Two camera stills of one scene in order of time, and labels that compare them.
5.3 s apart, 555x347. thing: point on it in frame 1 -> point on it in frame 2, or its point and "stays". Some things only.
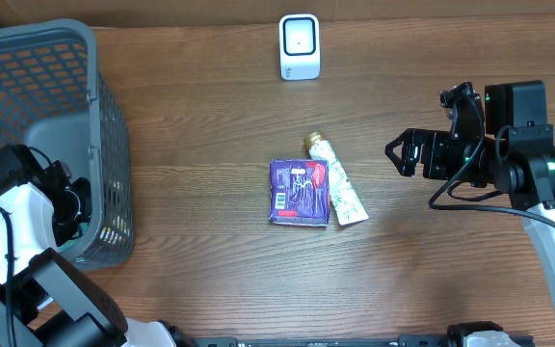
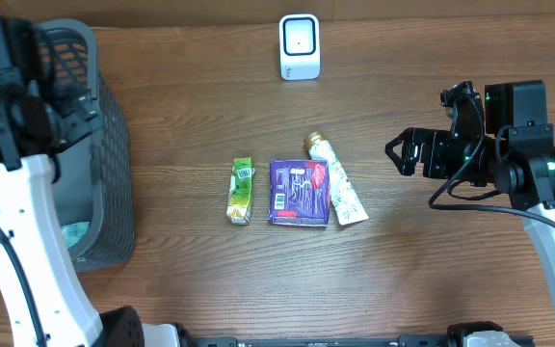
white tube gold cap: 344,195 stays
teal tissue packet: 69,243 stays
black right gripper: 436,144 stays
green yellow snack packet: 118,232 -> 241,190
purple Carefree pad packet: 299,193 stays
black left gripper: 66,232 -> 79,115
